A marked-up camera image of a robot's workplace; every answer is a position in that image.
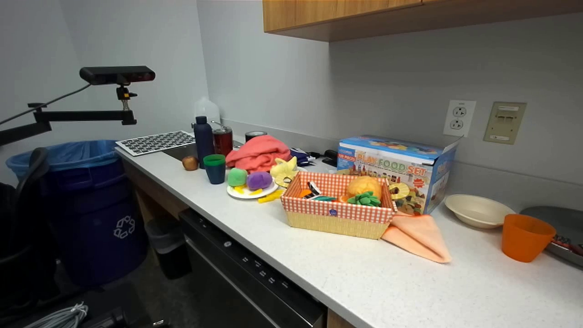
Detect yellow toy fries piece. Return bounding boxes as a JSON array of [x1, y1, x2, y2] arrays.
[[257, 184, 288, 206]]

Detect orange plastic cup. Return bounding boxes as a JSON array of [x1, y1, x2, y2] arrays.
[[501, 213, 558, 264]]

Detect dark blue bottle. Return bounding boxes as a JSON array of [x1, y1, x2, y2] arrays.
[[192, 115, 215, 162]]

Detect green leafy toy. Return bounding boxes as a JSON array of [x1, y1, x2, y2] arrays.
[[346, 190, 383, 208]]

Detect red cloth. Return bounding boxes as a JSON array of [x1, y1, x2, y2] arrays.
[[224, 133, 294, 175]]

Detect white power outlet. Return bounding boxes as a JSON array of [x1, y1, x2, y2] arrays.
[[443, 98, 478, 139]]

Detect wooden cabinet door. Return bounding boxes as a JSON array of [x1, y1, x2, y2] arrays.
[[263, 0, 425, 33]]

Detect green cup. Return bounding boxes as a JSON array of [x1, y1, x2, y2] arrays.
[[203, 153, 228, 186]]

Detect orange plush pineapple toy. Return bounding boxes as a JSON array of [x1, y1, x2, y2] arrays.
[[345, 175, 385, 201]]

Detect small dark waste bin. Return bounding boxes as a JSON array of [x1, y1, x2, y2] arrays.
[[144, 215, 193, 281]]

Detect dark red small item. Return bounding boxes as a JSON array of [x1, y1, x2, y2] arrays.
[[549, 235, 583, 255]]

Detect gray plate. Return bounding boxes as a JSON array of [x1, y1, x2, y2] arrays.
[[520, 204, 583, 270]]

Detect beige wall switch plate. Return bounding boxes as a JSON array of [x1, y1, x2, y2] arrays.
[[483, 100, 529, 146]]

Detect blue recycling bin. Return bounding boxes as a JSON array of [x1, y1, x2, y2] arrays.
[[6, 140, 151, 288]]

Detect black dishwasher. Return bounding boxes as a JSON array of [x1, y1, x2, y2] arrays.
[[179, 208, 330, 328]]

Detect beige bowl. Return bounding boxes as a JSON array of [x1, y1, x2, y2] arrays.
[[443, 193, 516, 230]]

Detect white gridded tray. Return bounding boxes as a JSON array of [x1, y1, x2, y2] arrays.
[[115, 129, 197, 159]]

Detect yellow pineapple slice toy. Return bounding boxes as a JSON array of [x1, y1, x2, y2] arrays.
[[388, 182, 412, 202]]

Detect checkered cardboard basket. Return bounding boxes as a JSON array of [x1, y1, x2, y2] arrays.
[[279, 171, 399, 241]]

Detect yellow plush toy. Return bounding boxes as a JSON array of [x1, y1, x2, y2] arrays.
[[270, 155, 301, 191]]

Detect wooden wall cabinet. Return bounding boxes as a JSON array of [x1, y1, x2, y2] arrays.
[[263, 0, 583, 44]]

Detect orange cloth napkin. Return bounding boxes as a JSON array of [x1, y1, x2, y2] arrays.
[[381, 211, 454, 264]]

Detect black stereo camera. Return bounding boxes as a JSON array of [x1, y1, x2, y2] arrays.
[[79, 64, 157, 86]]

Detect blue toy food box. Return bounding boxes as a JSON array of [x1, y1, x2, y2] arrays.
[[336, 135, 461, 215]]

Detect clear plastic bottle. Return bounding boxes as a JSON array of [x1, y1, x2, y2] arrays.
[[193, 97, 224, 133]]

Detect green plush ball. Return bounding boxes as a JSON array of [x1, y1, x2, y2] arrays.
[[226, 168, 250, 190]]

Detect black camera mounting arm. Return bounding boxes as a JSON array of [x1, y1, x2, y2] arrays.
[[0, 84, 139, 148]]

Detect purple plush ball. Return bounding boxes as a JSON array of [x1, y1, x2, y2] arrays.
[[246, 170, 274, 193]]

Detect multicolour toy food piece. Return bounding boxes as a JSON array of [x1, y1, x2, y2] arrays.
[[297, 180, 339, 204]]

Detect dark red jar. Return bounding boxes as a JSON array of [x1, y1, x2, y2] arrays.
[[212, 124, 235, 157]]

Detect white plate with toys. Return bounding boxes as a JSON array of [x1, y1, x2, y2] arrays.
[[226, 180, 281, 202]]

